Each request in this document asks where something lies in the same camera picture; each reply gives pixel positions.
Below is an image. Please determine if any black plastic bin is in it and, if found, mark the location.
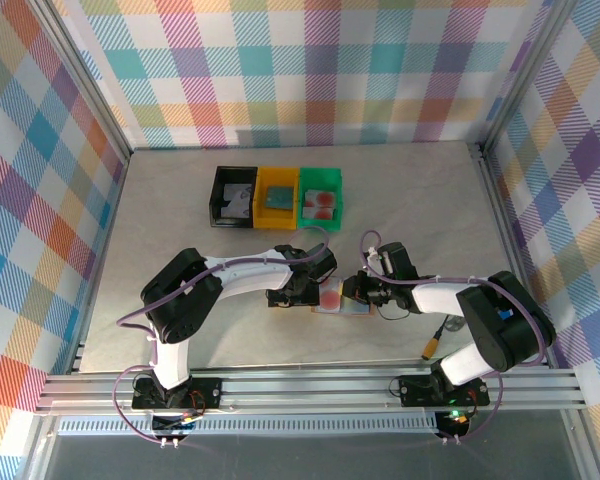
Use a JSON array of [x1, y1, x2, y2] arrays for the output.
[[208, 166, 259, 230]]

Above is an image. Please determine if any brown leather card holder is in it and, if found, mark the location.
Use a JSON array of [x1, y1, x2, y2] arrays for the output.
[[309, 277, 376, 319]]

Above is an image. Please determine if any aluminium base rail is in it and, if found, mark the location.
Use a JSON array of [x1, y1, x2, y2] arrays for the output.
[[34, 367, 589, 415]]

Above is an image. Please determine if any aluminium frame post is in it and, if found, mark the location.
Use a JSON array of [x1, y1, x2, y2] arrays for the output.
[[29, 0, 134, 161], [479, 0, 576, 151]]

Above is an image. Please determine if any right aluminium frame post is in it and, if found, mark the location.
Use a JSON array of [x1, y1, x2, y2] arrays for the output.
[[479, 0, 576, 151]]

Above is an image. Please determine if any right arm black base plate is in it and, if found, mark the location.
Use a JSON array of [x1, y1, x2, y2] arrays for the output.
[[397, 374, 491, 407]]

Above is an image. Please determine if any slotted grey cable duct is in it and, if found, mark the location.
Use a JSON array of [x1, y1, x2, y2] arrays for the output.
[[54, 417, 441, 436]]

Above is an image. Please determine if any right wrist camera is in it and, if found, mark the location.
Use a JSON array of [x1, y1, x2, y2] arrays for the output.
[[363, 247, 396, 275]]

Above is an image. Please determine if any small circuit board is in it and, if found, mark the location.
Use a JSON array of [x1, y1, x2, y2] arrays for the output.
[[152, 410, 201, 434], [438, 408, 474, 432]]

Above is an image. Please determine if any green plastic bin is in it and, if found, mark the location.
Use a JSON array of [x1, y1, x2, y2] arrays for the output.
[[296, 166, 344, 232]]

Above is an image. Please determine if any right aluminium side rail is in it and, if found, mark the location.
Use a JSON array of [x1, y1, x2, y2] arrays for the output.
[[472, 142, 556, 361]]

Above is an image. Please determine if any right small circuit board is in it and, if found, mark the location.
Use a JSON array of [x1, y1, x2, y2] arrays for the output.
[[438, 408, 474, 432]]

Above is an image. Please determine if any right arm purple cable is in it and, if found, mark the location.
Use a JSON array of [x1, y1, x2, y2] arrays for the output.
[[360, 229, 549, 446]]

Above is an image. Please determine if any yellow handled screwdriver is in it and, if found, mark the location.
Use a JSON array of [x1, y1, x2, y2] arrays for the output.
[[422, 322, 449, 360]]

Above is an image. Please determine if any left aluminium side rail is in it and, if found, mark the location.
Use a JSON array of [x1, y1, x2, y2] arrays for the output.
[[69, 149, 131, 374]]

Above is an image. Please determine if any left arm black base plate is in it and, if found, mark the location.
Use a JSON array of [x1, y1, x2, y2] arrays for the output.
[[131, 378, 224, 412]]

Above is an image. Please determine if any aluminium side rail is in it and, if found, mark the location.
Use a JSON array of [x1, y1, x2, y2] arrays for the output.
[[69, 149, 131, 374], [472, 142, 556, 361]]

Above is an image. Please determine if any left small circuit board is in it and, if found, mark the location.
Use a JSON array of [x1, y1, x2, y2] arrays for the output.
[[152, 410, 201, 434]]

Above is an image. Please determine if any left aluminium frame post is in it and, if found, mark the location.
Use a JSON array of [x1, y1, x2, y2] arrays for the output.
[[29, 0, 134, 161]]

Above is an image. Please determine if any yellow plastic bin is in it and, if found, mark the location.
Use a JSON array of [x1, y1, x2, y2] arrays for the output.
[[253, 166, 301, 231]]

